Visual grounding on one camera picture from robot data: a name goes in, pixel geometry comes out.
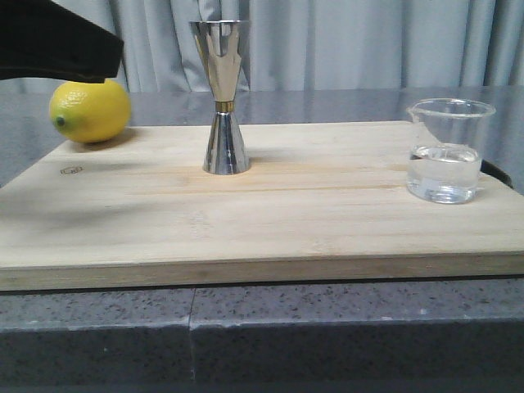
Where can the wooden cutting board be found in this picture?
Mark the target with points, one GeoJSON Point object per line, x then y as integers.
{"type": "Point", "coordinates": [319, 202]}

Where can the steel hourglass jigger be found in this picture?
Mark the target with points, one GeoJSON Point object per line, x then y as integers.
{"type": "Point", "coordinates": [221, 45]}

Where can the black object behind board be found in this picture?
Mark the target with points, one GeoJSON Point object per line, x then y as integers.
{"type": "Point", "coordinates": [495, 172]}

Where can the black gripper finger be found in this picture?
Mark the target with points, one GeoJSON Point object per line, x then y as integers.
{"type": "Point", "coordinates": [41, 39]}

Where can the small glass beaker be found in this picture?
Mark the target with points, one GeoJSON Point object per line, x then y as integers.
{"type": "Point", "coordinates": [446, 152]}

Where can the yellow lemon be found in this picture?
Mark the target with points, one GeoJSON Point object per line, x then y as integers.
{"type": "Point", "coordinates": [89, 113]}

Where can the grey curtain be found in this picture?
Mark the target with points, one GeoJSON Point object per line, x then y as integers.
{"type": "Point", "coordinates": [321, 45]}

